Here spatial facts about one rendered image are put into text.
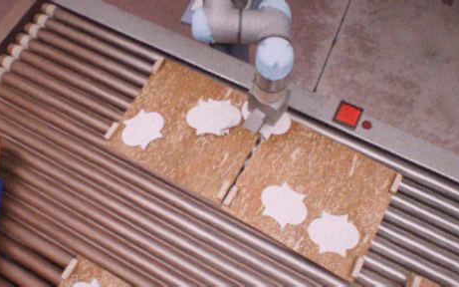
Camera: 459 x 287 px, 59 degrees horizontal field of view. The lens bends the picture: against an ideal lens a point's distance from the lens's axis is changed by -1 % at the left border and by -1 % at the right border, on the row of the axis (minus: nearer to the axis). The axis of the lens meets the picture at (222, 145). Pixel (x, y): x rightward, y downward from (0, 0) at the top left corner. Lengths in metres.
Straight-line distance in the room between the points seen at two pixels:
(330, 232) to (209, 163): 0.40
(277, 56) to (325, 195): 0.51
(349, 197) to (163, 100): 0.64
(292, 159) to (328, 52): 1.43
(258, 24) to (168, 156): 0.52
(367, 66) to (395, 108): 0.30
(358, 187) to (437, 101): 1.44
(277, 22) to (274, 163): 0.47
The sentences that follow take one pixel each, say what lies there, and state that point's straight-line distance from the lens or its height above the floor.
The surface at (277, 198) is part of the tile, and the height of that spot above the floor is 0.95.
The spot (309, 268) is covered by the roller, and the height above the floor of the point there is 0.92.
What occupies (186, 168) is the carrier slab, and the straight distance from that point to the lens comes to 1.22.
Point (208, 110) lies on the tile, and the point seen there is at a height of 0.97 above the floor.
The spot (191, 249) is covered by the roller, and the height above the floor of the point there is 0.92.
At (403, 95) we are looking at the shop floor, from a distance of 2.55.
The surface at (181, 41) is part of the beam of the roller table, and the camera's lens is 1.45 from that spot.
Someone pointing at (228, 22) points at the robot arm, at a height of 1.37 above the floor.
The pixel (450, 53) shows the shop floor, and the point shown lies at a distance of 2.81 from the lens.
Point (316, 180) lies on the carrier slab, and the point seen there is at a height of 0.94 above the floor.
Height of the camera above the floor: 2.08
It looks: 69 degrees down
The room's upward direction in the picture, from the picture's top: 6 degrees counter-clockwise
